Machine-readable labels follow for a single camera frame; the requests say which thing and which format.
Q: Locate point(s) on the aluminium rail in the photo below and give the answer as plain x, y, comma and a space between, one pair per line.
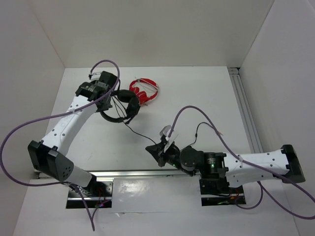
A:
244, 107
139, 173

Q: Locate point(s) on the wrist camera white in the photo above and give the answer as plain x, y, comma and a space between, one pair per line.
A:
167, 137
94, 75

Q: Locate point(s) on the aluminium rail front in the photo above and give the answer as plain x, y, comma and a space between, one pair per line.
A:
139, 173

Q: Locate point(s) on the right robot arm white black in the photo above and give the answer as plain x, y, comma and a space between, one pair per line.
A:
225, 170

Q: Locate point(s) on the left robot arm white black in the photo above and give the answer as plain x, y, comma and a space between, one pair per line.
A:
49, 155

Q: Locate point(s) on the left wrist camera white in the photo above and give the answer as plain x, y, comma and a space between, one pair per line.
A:
94, 75

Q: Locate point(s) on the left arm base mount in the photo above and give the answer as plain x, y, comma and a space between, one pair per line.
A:
104, 199

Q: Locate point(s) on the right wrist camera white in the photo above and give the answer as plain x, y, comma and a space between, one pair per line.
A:
167, 137

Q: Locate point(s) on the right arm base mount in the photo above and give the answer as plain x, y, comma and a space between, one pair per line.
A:
217, 193

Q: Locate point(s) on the red headphones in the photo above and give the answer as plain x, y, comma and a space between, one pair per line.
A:
145, 89

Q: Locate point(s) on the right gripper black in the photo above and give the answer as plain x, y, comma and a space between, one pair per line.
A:
158, 153

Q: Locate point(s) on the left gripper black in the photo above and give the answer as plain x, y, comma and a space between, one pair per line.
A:
104, 108

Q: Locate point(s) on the aluminium rail right side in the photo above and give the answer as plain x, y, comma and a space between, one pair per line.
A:
244, 107

